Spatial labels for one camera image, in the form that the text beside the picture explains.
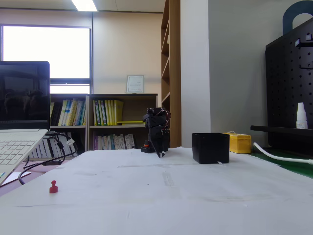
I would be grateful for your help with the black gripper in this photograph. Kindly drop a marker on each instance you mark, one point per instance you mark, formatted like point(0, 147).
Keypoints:
point(158, 140)

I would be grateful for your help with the small red pawn piece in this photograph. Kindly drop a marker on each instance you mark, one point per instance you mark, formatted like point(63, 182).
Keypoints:
point(53, 188)

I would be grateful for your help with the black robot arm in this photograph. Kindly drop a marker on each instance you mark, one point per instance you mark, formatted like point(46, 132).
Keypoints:
point(156, 120)

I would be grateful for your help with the black square container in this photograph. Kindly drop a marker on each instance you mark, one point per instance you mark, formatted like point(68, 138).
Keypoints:
point(210, 148)

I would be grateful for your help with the yellow cardboard box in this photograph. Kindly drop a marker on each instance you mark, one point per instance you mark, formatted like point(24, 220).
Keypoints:
point(240, 144)

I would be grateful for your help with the black orange table clamp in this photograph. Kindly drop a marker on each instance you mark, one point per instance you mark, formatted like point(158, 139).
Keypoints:
point(146, 148)

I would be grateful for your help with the flat-lying yellow book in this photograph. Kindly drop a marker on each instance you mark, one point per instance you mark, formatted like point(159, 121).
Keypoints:
point(129, 122)

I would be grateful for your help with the wide low dark bookshelf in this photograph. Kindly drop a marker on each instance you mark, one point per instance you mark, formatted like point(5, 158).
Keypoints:
point(137, 107)

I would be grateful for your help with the white paper table cover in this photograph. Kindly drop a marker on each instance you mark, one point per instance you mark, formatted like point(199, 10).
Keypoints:
point(151, 195)

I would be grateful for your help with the thick yellow book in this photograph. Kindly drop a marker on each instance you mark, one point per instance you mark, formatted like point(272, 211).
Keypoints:
point(119, 112)

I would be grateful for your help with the framed certificate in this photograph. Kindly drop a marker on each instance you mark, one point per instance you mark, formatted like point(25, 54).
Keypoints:
point(135, 84)

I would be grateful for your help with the tall wooden bookshelf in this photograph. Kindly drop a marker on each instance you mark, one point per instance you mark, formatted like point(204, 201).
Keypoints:
point(174, 73)

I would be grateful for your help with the narrow low dark bookshelf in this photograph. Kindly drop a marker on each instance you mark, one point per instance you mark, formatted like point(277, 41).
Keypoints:
point(55, 129)

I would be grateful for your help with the green desk mat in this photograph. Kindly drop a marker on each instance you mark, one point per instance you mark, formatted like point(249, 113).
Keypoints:
point(288, 167)

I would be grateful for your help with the black pegboard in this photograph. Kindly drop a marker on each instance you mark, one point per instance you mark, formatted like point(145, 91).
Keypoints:
point(288, 93)

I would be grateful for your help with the white dropper bottle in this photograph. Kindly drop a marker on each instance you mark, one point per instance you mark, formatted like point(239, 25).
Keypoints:
point(302, 117)

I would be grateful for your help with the white paper card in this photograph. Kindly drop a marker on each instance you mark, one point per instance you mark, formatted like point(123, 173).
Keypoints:
point(18, 176)

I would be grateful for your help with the white laptop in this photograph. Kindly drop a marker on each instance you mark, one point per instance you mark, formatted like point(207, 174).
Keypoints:
point(22, 98)

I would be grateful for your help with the window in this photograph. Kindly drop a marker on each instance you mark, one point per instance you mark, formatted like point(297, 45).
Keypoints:
point(46, 51)

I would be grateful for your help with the ceiling light panel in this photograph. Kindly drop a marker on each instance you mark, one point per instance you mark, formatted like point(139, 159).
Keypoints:
point(84, 5)

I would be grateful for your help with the dark teal arch board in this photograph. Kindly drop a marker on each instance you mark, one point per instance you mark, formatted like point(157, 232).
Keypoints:
point(288, 14)

